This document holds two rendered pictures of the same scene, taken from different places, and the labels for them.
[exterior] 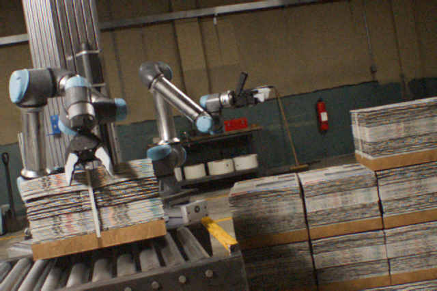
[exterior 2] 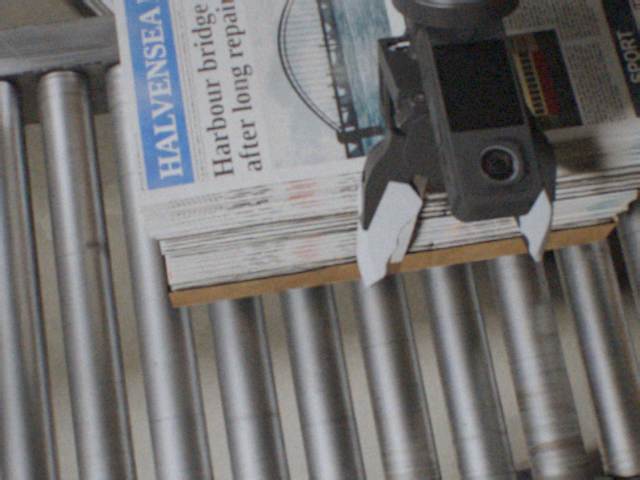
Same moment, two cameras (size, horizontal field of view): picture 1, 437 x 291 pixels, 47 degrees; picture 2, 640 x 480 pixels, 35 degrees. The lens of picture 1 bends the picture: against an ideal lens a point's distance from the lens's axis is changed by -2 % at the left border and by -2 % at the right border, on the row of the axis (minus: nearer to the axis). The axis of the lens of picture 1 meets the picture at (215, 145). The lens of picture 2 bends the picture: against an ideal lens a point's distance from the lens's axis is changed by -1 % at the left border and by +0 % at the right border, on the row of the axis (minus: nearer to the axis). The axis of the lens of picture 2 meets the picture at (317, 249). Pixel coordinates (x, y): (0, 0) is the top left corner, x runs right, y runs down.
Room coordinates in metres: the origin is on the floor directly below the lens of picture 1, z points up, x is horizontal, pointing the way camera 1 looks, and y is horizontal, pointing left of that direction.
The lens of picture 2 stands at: (1.20, 0.46, 1.68)
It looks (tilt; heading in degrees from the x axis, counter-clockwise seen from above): 75 degrees down; 351
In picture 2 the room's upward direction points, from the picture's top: 10 degrees clockwise
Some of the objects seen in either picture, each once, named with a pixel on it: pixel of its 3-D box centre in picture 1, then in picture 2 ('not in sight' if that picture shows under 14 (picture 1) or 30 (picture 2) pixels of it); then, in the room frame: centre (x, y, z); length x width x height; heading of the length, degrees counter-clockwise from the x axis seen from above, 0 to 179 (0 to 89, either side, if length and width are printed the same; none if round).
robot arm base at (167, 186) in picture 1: (164, 184); not in sight; (2.46, 0.27, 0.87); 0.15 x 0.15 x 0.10
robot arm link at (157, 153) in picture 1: (160, 159); not in sight; (2.46, 0.27, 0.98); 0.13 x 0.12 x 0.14; 161
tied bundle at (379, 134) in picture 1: (393, 134); not in sight; (2.12, -0.74, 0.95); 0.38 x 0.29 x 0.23; 174
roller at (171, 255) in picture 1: (170, 253); (577, 234); (1.46, 0.18, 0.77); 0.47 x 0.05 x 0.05; 10
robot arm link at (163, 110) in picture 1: (164, 115); not in sight; (2.58, 0.23, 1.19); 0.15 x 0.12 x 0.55; 161
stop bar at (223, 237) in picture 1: (218, 231); not in sight; (1.48, 0.03, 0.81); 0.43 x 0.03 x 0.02; 10
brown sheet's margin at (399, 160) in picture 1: (396, 154); not in sight; (2.12, -0.74, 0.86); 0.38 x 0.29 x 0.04; 174
